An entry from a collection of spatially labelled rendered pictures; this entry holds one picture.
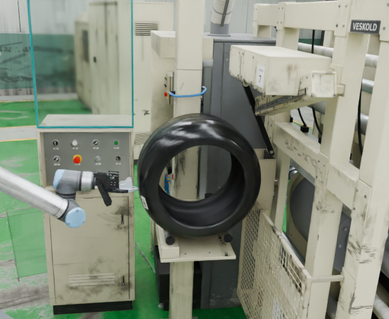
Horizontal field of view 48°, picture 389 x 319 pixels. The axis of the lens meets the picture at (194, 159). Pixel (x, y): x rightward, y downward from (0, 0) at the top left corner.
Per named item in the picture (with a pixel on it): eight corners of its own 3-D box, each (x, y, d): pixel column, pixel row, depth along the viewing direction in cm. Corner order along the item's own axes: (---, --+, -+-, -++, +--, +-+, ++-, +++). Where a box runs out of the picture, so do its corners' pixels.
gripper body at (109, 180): (120, 176, 197) (92, 174, 195) (118, 194, 200) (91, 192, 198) (120, 171, 205) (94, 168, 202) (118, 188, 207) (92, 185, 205)
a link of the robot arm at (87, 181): (80, 193, 196) (82, 185, 205) (91, 194, 197) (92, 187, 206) (82, 175, 194) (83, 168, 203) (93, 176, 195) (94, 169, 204)
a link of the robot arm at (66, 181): (54, 187, 202) (56, 166, 200) (82, 189, 205) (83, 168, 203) (51, 192, 193) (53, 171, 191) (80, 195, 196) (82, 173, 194)
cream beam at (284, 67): (227, 75, 221) (229, 44, 216) (275, 75, 224) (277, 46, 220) (263, 95, 164) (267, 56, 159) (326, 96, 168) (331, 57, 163)
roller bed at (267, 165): (236, 197, 259) (240, 149, 250) (260, 195, 261) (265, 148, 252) (245, 211, 240) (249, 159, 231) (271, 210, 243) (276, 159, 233)
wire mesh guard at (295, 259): (236, 292, 268) (244, 187, 247) (239, 292, 269) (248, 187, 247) (287, 420, 184) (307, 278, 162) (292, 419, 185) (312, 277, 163)
